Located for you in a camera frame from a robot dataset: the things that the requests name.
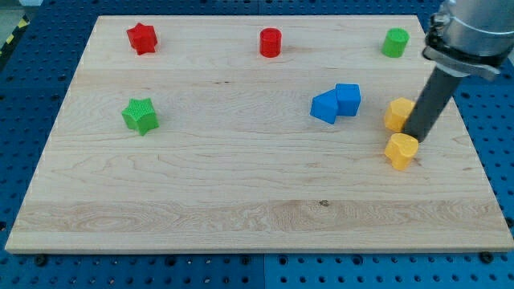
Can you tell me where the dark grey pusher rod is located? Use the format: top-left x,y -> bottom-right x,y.
402,67 -> 462,143

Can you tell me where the blue triangle block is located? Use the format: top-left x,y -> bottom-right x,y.
310,89 -> 338,124

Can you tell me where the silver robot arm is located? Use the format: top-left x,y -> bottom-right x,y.
401,0 -> 513,142

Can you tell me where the yellow heart block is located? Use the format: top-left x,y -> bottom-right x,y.
384,133 -> 419,170

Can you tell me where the yellow pentagon block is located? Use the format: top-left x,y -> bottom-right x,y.
383,97 -> 415,132

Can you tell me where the green cylinder block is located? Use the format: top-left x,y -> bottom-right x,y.
381,27 -> 410,58

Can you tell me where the blue cube block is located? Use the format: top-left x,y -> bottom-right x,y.
335,83 -> 361,116

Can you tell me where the red cylinder block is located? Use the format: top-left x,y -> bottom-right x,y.
259,27 -> 282,58

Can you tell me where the wooden board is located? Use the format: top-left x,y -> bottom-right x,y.
6,15 -> 513,254

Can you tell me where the green star block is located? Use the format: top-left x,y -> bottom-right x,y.
121,98 -> 159,136

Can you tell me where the red star block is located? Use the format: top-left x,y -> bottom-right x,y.
126,22 -> 157,55

